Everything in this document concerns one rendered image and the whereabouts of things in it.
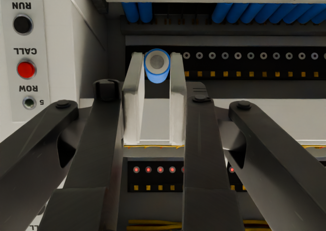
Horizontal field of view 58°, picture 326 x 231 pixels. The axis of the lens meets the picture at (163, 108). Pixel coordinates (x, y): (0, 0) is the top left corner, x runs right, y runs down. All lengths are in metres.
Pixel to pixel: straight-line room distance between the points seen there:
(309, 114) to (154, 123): 0.17
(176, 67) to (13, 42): 0.20
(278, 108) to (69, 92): 0.22
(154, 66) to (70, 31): 0.14
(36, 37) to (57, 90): 0.05
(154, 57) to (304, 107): 0.21
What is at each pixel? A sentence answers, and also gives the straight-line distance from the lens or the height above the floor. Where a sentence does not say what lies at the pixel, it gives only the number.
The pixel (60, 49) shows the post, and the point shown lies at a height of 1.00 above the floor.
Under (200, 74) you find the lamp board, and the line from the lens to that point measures 0.47.
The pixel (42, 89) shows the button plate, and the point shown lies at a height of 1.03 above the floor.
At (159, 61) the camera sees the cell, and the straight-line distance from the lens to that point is 0.19.
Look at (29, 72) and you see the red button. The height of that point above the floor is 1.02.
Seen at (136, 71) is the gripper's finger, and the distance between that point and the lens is 0.16.
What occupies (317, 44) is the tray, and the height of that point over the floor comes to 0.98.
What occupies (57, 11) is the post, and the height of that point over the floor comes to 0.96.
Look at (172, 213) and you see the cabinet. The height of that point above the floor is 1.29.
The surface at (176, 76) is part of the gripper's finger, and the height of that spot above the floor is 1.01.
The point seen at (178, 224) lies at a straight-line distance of 0.52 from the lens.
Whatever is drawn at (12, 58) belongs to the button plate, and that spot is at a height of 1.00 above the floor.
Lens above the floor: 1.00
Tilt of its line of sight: 11 degrees up
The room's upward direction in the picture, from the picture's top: 180 degrees counter-clockwise
